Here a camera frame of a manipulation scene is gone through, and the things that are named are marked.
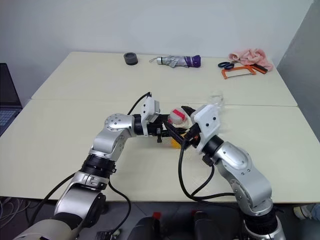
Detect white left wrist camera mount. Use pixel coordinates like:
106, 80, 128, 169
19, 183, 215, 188
139, 96, 163, 136

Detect small black floor device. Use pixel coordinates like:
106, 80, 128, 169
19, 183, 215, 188
95, 230, 121, 240

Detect folded grey purple umbrella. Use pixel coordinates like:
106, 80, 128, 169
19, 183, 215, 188
149, 54, 203, 69

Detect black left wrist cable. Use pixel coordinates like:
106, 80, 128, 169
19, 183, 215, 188
127, 91, 153, 116

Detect bystander's white shoe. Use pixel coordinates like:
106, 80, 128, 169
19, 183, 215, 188
293, 204, 314, 221

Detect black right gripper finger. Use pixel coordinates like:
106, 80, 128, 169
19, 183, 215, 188
180, 105, 199, 121
163, 123, 188, 148

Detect bystander's blue jeans leg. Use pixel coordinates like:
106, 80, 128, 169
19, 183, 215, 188
309, 202, 320, 219

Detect white floor cables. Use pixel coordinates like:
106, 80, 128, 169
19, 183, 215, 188
0, 196, 34, 226

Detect black orange flat tool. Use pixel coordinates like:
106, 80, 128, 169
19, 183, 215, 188
251, 63, 269, 74

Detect black left upper arm cable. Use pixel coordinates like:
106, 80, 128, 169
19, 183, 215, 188
107, 181, 133, 237

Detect orange hacksaw frame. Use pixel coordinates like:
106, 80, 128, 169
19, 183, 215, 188
221, 64, 258, 81

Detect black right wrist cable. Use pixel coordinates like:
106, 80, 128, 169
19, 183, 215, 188
177, 139, 237, 202

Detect dark rounded shape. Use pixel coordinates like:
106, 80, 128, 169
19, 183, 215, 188
129, 212, 174, 240

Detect pink towel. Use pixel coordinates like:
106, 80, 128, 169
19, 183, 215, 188
228, 47, 275, 71

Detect clear bottle with orange drink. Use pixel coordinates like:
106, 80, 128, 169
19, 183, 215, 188
168, 106, 194, 150

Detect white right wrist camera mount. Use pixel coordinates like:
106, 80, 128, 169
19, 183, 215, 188
193, 104, 223, 154

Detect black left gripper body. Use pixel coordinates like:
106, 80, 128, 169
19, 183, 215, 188
147, 113, 171, 144

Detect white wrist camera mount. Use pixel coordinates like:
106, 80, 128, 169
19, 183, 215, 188
193, 104, 223, 154
139, 96, 163, 136

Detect dark laptop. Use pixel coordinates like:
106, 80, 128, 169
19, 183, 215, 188
0, 62, 24, 137

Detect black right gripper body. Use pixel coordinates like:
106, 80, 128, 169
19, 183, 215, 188
183, 124, 203, 151

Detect clear wine glass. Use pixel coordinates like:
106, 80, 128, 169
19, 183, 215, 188
207, 89, 231, 133

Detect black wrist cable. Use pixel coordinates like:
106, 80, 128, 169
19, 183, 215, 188
127, 91, 153, 116
177, 139, 237, 202

